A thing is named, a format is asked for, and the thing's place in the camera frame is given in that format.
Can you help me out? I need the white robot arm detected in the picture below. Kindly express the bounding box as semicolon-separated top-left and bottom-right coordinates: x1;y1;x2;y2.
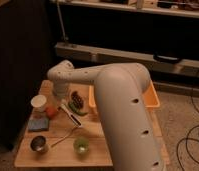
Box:
47;60;166;171

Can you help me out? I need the yellow plastic tray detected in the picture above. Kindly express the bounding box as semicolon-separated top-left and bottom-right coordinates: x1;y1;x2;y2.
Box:
89;82;160;109

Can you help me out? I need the green plate with grapes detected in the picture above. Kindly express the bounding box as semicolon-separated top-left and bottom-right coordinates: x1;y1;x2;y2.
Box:
68;91;86;116

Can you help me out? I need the orange fruit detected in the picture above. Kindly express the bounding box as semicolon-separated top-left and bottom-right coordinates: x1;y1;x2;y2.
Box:
45;106;58;119

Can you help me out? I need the white cup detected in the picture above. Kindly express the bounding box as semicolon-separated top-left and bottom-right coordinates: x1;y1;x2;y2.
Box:
31;95;47;112

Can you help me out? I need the wooden spoon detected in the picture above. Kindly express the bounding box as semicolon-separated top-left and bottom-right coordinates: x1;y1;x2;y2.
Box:
51;127;80;147

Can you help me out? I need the blue sponge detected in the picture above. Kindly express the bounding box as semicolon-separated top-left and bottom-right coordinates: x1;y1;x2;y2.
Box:
28;118;49;132

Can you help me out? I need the metal pole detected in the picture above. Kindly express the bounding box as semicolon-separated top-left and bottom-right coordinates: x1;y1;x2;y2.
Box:
56;0;69;44

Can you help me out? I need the metal cup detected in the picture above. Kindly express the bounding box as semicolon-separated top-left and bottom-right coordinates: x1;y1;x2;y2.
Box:
30;136;48;154

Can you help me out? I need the grey metal beam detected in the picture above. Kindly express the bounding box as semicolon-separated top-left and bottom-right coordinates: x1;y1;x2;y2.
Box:
55;42;199;77

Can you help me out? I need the wooden shelf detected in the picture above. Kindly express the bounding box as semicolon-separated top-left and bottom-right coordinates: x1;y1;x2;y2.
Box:
49;0;199;20

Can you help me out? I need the black handle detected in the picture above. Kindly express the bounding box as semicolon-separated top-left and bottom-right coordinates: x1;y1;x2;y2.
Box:
153;54;182;64

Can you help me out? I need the black cable on floor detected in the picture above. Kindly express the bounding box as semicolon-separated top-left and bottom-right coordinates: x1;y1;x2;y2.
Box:
175;59;199;171

